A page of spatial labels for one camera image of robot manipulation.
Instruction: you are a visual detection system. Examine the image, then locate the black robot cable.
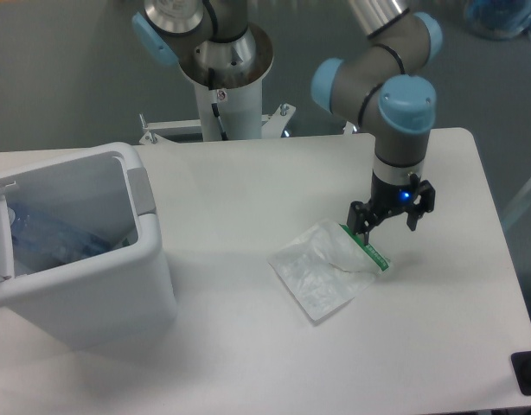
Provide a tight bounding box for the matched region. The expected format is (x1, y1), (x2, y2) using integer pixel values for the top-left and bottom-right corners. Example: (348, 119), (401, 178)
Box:
(207, 67), (229, 142)

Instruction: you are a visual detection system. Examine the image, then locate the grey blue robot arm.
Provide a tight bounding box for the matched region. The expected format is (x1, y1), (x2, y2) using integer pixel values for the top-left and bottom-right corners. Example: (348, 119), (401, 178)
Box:
(131, 1), (443, 241)

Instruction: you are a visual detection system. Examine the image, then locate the crushed clear plastic bottle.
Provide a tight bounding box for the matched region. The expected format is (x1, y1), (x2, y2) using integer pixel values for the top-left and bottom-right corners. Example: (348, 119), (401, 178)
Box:
(7, 202), (112, 265)

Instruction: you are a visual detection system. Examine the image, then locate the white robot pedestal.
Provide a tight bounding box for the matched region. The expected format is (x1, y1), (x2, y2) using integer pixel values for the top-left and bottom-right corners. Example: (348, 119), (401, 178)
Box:
(179, 22), (273, 118)

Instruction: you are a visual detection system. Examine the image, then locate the white frame at right edge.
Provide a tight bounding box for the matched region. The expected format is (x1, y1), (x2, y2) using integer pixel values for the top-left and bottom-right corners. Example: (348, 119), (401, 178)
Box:
(501, 177), (531, 232)

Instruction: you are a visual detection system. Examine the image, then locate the blue plastic bag on floor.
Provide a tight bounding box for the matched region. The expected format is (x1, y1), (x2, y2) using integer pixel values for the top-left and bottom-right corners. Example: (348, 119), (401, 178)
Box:
(463, 1), (531, 41)

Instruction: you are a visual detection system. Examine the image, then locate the white trash can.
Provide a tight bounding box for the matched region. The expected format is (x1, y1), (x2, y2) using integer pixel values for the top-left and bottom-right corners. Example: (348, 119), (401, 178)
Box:
(0, 143), (176, 348)

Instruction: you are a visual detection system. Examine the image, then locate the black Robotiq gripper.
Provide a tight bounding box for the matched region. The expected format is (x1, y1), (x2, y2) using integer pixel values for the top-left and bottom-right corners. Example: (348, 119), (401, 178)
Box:
(346, 173), (435, 246)

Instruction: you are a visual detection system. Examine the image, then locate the black device at table edge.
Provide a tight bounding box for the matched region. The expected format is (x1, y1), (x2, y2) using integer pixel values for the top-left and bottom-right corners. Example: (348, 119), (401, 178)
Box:
(510, 351), (531, 396)

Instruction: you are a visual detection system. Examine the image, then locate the white green plastic bag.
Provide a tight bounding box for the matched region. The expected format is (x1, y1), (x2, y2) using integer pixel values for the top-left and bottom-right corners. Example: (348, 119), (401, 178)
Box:
(267, 220), (392, 325)

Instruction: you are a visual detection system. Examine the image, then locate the white pedestal base frame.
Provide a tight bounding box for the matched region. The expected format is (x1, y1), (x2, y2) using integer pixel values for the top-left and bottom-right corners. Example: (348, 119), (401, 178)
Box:
(138, 97), (361, 146)

